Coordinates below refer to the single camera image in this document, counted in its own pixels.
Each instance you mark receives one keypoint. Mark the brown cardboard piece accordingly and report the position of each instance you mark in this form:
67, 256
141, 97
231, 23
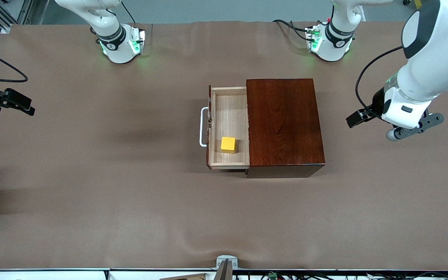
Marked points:
185, 277

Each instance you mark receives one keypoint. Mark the aluminium camera post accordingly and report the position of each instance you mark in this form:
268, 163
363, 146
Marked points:
224, 272

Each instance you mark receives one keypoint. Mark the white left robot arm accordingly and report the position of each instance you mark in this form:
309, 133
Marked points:
438, 58

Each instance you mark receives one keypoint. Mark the grey metal bracket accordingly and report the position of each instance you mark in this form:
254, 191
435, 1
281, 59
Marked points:
219, 261

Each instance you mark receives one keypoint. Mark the light wooden drawer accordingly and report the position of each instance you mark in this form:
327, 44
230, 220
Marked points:
230, 112

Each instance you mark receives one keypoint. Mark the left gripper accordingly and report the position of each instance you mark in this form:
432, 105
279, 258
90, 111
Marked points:
377, 102

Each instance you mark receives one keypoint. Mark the green connector plug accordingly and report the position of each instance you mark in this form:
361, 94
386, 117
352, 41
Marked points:
272, 275

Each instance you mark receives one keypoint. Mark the brown table cloth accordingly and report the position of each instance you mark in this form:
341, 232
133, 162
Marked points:
130, 217

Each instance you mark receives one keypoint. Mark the yellow block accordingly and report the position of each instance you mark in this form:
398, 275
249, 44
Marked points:
228, 144

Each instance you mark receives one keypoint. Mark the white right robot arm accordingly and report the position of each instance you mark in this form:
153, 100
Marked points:
121, 54

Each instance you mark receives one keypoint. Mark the aluminium frame profile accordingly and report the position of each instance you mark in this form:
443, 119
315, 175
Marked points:
4, 25

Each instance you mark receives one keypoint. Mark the dark red wooden cabinet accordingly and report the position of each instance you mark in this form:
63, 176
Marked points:
286, 128

